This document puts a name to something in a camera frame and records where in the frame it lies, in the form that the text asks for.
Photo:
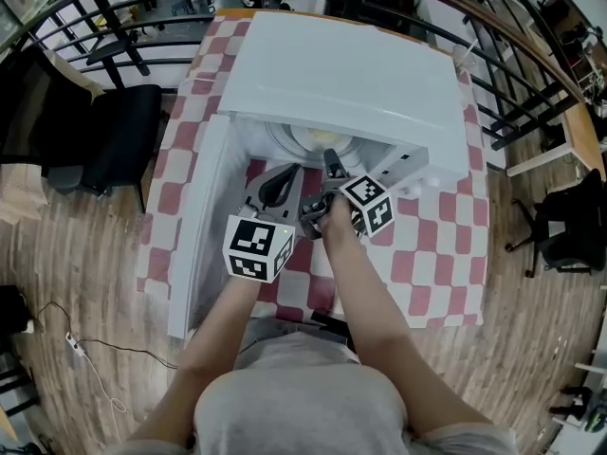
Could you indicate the white power strip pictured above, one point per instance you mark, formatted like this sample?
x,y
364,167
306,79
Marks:
x,y
76,344

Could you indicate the brown cardboard box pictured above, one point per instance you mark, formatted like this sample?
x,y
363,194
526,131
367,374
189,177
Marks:
x,y
19,192

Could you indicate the black office chair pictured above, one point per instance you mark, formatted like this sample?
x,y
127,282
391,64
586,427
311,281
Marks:
x,y
569,225
118,126

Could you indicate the white round plate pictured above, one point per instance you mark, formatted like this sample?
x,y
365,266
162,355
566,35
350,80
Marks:
x,y
299,138

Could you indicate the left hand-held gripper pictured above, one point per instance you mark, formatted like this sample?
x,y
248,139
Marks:
x,y
251,244

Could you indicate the person's grey shirt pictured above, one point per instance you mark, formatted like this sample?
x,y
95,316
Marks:
x,y
303,405

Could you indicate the black bag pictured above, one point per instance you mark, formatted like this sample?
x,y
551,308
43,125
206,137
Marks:
x,y
12,306

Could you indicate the clear plastic cup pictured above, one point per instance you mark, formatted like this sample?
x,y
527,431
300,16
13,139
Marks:
x,y
462,60

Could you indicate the wooden desk white legs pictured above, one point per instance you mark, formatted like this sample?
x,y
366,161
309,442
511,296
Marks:
x,y
581,135

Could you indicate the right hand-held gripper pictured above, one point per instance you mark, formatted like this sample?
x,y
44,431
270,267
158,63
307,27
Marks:
x,y
367,202

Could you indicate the large black screen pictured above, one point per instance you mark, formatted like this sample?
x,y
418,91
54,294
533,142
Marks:
x,y
28,112

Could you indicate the person's right forearm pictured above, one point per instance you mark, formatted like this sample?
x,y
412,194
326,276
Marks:
x,y
365,301

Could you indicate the person's left forearm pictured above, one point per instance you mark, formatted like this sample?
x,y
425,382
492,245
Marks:
x,y
223,325

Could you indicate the person's right hand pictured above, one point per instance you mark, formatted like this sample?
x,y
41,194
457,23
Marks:
x,y
337,218

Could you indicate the red white checkered tablecloth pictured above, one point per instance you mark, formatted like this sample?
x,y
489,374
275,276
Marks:
x,y
427,263

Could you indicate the white microwave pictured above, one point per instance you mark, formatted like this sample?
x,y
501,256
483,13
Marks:
x,y
341,74

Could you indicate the black railing wooden handrail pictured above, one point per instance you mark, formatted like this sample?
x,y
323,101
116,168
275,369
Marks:
x,y
521,33

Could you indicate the white straw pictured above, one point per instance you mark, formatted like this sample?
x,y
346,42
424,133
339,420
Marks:
x,y
472,48

